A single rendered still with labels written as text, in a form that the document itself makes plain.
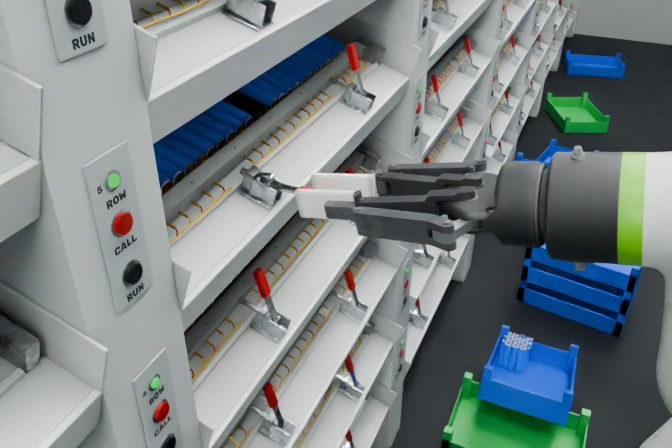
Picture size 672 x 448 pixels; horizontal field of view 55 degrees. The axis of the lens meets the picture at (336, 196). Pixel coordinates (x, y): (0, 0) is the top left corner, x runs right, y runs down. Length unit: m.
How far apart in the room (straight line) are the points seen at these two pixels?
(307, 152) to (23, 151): 0.43
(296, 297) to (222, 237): 0.24
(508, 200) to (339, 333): 0.58
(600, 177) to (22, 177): 0.40
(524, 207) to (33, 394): 0.40
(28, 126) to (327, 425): 0.89
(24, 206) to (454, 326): 1.62
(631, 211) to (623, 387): 1.39
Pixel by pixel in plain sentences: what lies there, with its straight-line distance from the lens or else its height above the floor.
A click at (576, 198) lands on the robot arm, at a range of 0.53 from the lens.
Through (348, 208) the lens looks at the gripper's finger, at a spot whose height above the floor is 0.97.
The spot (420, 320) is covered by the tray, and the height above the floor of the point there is 0.20.
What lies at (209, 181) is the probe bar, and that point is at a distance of 0.66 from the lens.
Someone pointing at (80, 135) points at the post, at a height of 1.12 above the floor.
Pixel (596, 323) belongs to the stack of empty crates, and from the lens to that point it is 2.03.
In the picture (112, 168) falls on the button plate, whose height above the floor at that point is 1.08.
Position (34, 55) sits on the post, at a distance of 0.39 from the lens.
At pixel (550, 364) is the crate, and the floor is 0.01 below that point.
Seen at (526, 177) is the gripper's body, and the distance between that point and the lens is 0.55.
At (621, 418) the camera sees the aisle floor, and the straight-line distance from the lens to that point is 1.82.
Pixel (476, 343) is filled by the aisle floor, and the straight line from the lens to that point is 1.90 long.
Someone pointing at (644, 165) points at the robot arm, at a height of 1.05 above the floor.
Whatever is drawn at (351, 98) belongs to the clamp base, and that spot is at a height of 0.95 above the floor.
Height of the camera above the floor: 1.29
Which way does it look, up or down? 31 degrees down
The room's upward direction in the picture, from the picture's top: straight up
